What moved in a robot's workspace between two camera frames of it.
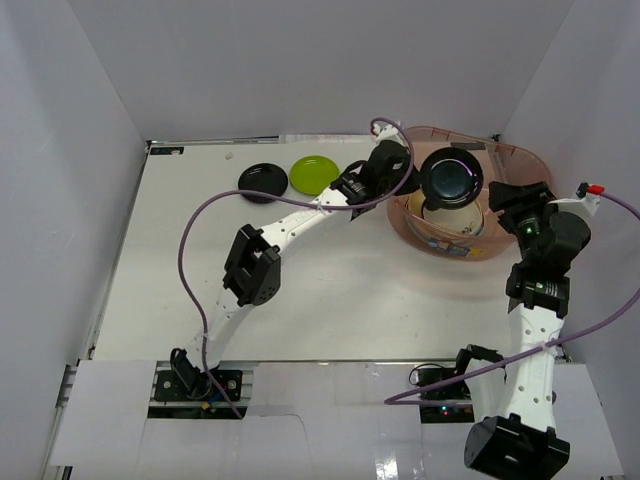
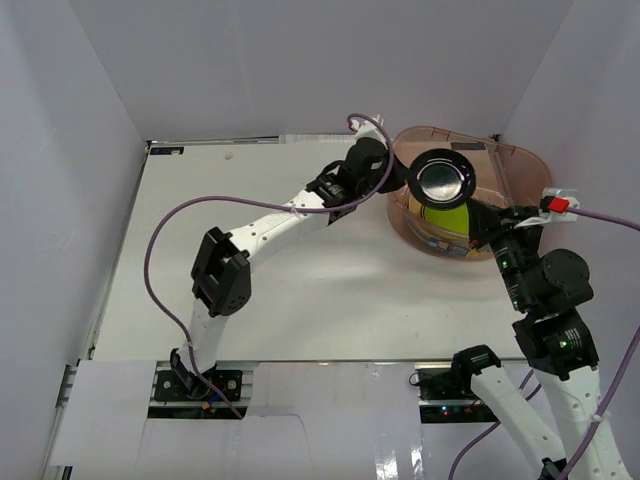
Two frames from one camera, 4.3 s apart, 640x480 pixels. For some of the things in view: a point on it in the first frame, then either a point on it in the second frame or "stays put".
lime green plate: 311,175 to 455,218
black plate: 264,177 to 441,178
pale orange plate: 415,203 stays put
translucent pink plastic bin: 449,212 stays put
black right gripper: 518,200 to 485,221
